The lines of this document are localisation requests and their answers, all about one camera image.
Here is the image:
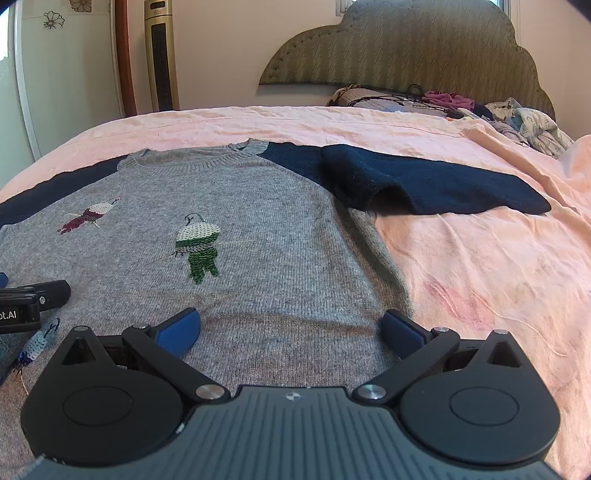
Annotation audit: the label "grey sweater with navy sleeves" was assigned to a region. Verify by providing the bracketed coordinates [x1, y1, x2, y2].
[0, 137, 553, 472]

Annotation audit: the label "purple garment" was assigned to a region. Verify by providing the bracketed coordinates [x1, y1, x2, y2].
[422, 90, 475, 110]

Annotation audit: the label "beige striped pillow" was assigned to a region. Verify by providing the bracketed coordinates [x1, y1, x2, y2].
[329, 85, 416, 110]

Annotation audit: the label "black clothes hanger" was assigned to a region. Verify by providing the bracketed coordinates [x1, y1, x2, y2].
[350, 84, 464, 120]

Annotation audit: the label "pink bed sheet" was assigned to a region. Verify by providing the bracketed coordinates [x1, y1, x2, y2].
[0, 105, 591, 480]

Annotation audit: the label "olive quilted headboard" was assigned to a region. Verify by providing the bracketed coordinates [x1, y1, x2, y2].
[259, 0, 556, 121]

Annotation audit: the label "brown wooden door frame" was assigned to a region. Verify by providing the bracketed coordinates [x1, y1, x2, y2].
[114, 0, 139, 117]

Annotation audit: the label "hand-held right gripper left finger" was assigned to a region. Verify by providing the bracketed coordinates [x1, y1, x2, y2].
[45, 307, 232, 407]

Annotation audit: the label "white blue patterned clothes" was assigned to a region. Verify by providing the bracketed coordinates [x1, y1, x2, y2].
[485, 97, 574, 158]

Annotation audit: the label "frosted glass door flower decals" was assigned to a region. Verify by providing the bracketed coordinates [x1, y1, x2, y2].
[0, 0, 126, 191]

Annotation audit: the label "gold tower heater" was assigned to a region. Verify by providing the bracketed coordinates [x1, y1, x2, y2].
[144, 0, 180, 113]

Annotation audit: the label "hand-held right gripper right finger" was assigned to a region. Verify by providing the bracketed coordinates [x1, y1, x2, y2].
[352, 308, 533, 408]

